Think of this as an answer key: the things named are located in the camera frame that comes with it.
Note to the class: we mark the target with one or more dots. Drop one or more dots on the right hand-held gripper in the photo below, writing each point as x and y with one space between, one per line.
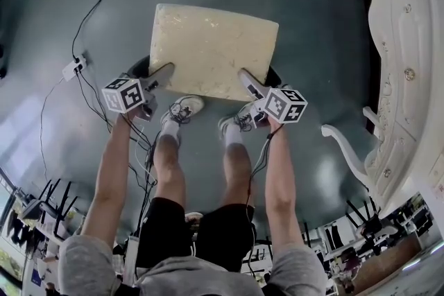
286 105

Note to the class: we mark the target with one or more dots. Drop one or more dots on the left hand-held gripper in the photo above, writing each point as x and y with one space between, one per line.
123 95

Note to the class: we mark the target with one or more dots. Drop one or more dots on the cream cushioned stool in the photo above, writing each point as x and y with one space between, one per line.
215 48

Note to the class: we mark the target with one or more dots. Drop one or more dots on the cream ornate dressing table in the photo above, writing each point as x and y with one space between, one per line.
399 45

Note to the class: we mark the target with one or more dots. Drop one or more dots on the person's right forearm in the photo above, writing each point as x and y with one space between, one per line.
282 183

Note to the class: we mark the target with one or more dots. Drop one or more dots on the person's left forearm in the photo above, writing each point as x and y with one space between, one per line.
111 176

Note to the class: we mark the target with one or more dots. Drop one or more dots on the person's right white shoe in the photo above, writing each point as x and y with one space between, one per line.
239 116

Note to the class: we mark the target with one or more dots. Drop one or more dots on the person's white shoe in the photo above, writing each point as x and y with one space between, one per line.
239 116
184 109

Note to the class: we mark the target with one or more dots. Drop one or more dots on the person's left white shoe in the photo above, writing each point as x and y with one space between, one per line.
184 109

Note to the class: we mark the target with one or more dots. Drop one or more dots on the white power strip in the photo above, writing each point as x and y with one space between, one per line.
74 67

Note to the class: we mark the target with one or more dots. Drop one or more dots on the person's right leg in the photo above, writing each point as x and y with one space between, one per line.
237 173

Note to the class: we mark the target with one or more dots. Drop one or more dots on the person's leg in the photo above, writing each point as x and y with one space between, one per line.
170 166
237 173

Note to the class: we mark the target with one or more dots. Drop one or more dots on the person's left leg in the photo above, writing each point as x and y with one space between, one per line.
170 166

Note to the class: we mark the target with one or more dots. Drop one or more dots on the person's black shorts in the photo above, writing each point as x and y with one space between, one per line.
208 235

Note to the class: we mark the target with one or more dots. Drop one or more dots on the person's grey t-shirt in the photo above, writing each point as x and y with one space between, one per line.
194 280

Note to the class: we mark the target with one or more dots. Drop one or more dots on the grey chair with black frame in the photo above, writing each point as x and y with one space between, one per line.
52 208
373 222

